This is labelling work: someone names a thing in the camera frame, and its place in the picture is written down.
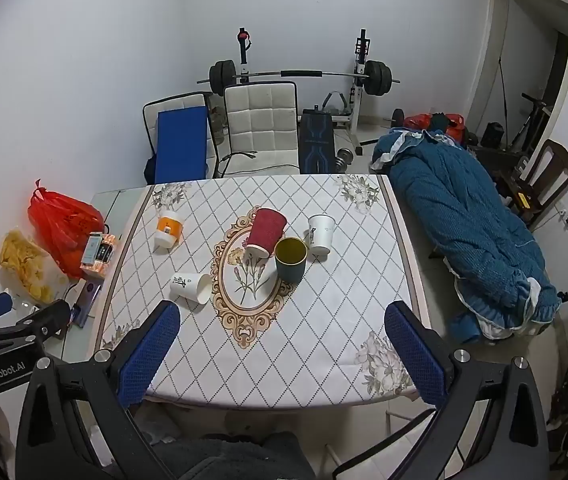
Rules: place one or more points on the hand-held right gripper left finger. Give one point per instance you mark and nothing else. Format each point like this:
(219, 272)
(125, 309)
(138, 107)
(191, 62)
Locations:
(148, 357)

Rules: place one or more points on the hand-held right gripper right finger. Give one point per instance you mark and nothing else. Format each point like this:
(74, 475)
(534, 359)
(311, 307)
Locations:
(416, 357)

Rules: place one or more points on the dark green cup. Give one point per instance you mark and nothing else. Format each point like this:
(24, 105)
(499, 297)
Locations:
(290, 262)

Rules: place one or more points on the small white paper cup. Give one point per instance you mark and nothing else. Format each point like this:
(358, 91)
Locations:
(189, 286)

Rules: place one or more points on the orange and white cup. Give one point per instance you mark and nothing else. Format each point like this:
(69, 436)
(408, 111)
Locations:
(169, 230)

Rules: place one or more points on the tall white paper cup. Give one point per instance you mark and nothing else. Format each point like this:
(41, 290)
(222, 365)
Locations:
(322, 234)

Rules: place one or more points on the red paper cup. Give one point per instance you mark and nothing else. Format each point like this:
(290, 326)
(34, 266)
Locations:
(265, 230)

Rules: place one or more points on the purple smartphone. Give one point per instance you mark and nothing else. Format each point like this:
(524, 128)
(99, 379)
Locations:
(86, 302)

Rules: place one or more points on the yellow snack bag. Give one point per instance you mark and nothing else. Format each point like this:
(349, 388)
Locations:
(26, 262)

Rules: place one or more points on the orange box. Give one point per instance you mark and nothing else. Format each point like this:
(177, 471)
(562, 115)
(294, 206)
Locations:
(106, 255)

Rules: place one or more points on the red plastic bag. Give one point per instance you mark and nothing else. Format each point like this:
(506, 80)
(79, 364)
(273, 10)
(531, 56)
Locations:
(61, 225)

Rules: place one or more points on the patterned tablecloth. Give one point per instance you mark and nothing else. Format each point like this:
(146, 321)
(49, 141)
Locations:
(324, 320)

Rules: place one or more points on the blue quilt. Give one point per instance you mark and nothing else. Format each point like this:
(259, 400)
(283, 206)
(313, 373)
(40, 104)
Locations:
(458, 220)

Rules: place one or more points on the grey dumbbell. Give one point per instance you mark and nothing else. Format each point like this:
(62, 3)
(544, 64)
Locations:
(344, 159)

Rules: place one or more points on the blue mat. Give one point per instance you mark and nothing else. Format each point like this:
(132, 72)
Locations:
(181, 145)

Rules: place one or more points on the brown wooden chair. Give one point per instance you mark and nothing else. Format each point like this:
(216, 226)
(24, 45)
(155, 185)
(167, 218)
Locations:
(553, 170)

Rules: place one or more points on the white padded chair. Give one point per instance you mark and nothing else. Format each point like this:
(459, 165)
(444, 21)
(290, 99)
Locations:
(264, 120)
(179, 102)

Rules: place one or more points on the black scooter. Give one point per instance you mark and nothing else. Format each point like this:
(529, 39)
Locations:
(531, 120)

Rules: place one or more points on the white barbell rack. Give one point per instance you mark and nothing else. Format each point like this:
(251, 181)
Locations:
(358, 95)

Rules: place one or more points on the barbell with black plates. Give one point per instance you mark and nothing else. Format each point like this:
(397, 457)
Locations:
(376, 77)

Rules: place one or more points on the white door frame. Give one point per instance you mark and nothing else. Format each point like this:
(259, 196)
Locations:
(486, 50)

